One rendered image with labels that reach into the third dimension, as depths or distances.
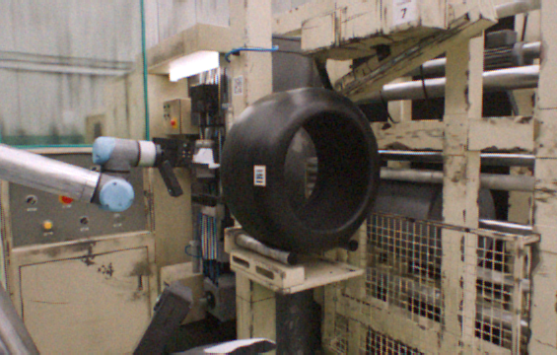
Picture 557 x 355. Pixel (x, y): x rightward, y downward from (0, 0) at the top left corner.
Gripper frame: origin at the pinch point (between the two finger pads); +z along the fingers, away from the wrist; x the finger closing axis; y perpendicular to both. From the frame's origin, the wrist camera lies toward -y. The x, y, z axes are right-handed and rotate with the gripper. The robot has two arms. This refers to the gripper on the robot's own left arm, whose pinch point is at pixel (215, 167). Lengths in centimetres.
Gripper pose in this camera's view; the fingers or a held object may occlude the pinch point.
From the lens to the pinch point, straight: 136.2
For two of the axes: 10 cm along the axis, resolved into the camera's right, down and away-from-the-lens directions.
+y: 0.8, -10.0, -0.3
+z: 8.1, 0.5, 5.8
